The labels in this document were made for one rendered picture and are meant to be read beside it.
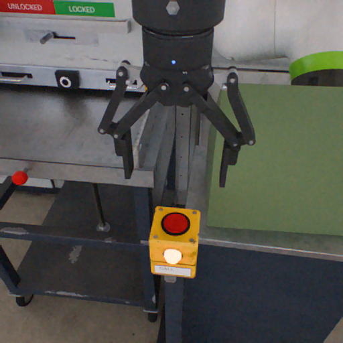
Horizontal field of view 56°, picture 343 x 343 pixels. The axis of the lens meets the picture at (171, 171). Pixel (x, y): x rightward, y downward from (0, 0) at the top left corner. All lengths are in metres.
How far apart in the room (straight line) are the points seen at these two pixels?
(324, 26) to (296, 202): 0.33
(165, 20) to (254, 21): 0.41
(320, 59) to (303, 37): 0.06
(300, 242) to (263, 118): 0.32
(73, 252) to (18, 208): 0.61
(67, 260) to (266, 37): 1.12
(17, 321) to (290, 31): 1.41
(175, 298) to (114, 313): 0.77
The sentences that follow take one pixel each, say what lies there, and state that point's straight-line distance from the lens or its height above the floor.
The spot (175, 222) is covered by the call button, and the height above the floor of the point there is 0.91.
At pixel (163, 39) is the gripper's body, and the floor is 1.22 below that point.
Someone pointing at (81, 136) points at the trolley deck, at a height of 0.85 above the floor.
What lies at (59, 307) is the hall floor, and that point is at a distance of 1.55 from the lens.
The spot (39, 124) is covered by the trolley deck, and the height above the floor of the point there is 0.85.
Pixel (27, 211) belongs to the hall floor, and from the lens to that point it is 1.94.
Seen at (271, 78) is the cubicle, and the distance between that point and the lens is 1.34.
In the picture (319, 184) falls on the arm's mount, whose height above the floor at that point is 0.90.
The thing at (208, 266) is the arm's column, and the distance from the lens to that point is 0.83.
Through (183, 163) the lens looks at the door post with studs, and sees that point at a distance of 1.60.
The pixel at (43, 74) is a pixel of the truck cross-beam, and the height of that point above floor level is 0.90.
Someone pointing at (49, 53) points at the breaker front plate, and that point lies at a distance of 1.06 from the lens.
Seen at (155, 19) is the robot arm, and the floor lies 1.24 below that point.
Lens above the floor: 1.33
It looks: 42 degrees down
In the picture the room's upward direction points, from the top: straight up
